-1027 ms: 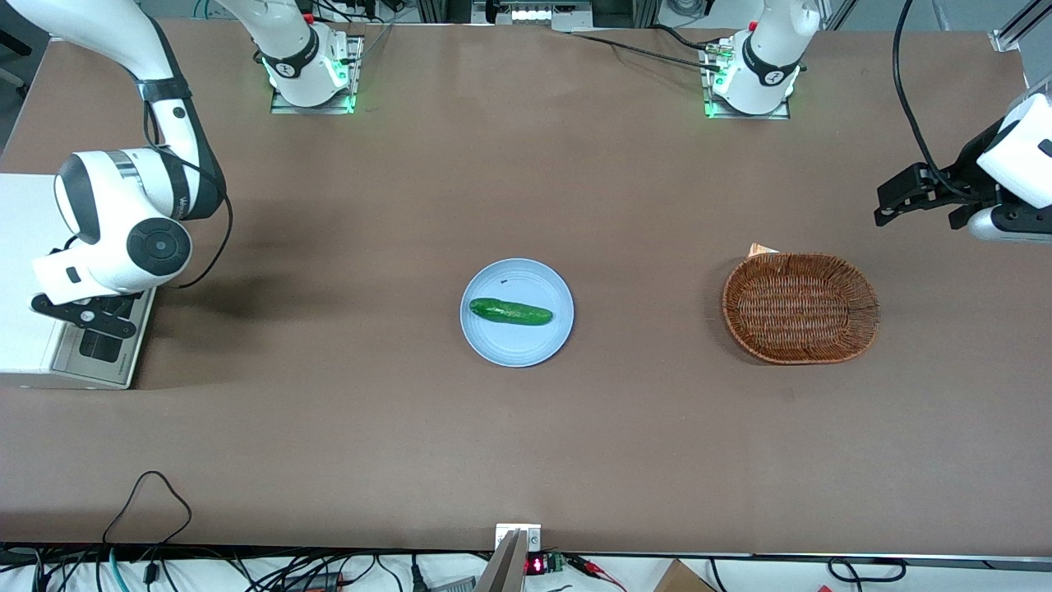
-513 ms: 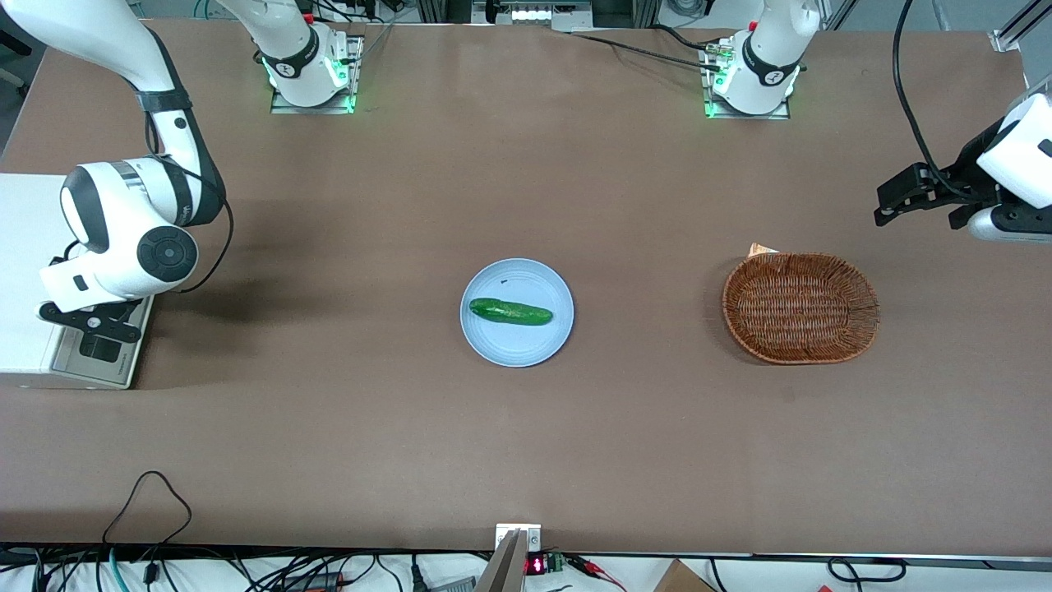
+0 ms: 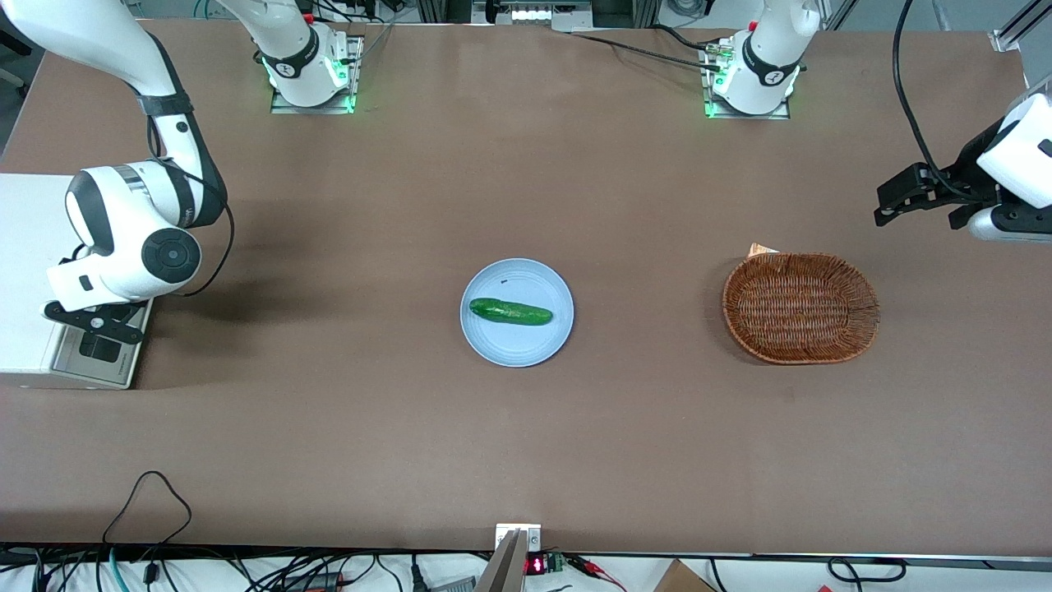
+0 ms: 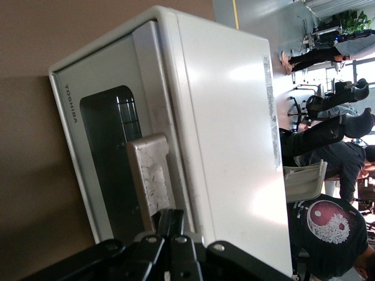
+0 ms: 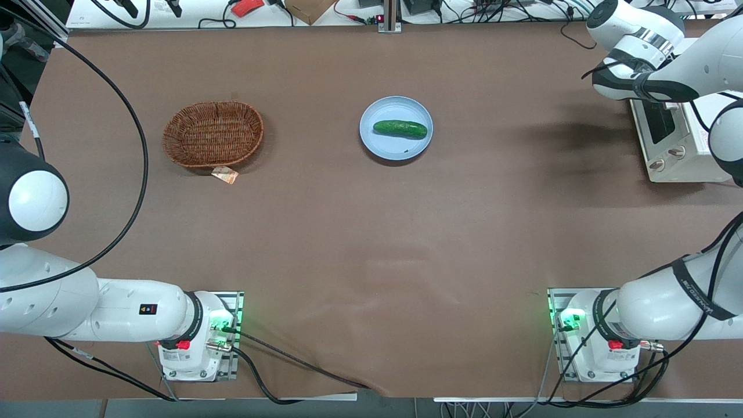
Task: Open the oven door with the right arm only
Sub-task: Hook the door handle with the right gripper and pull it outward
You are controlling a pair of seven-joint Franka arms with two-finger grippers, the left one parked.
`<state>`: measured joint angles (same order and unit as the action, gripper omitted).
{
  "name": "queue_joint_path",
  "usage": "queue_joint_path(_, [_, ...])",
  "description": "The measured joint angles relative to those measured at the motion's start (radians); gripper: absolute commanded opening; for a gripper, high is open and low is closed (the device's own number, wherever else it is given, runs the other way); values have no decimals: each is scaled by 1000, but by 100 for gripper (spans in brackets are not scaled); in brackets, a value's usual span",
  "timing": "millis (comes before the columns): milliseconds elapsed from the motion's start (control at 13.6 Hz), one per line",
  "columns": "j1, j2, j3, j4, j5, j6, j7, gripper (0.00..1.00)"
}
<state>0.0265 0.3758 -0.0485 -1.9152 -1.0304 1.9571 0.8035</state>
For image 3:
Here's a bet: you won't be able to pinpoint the aluminium frame extrusion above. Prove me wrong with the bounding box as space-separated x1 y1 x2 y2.
990 0 1052 55

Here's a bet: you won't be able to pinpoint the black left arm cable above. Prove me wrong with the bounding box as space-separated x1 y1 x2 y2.
893 0 980 201

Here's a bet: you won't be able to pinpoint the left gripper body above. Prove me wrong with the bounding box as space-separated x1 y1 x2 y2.
953 93 1052 208

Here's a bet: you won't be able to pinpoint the thin black looped cable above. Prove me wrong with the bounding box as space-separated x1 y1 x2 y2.
102 470 193 546

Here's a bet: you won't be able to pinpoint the brown cardboard box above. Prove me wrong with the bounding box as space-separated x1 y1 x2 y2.
653 558 717 592

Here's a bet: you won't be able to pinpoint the black coiled cable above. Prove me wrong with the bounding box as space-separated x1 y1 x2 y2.
827 557 908 585

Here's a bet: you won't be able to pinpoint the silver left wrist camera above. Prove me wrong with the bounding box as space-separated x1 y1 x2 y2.
967 206 1052 244

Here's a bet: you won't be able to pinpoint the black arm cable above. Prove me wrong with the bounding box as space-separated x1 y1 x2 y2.
146 115 238 298
893 0 980 201

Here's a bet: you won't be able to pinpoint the green cucumber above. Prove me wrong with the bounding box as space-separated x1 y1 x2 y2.
469 298 554 326

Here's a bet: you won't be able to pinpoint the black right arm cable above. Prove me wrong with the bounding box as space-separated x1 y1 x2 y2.
146 115 238 298

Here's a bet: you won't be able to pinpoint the red alligator clip leads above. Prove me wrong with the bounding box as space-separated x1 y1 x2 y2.
567 556 627 592

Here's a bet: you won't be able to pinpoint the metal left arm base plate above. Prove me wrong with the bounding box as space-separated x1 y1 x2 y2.
699 37 795 122

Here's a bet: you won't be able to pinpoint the black power cable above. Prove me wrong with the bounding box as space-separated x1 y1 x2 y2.
567 30 729 75

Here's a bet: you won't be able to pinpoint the white toaster oven body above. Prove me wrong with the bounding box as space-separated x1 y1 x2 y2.
0 173 155 391

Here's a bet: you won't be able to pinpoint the brown wicker basket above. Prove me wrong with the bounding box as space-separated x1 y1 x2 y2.
722 252 881 365

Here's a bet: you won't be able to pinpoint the aluminium camera post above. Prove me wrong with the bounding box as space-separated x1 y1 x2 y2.
474 524 542 592

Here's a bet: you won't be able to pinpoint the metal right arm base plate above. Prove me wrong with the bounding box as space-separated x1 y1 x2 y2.
270 33 364 115

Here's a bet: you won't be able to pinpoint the grey oven door with handle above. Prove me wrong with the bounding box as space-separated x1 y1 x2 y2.
51 300 155 391

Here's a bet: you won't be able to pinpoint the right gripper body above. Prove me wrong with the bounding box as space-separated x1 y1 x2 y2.
45 255 155 315

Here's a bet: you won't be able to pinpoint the light blue plate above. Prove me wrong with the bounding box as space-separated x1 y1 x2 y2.
459 258 574 368

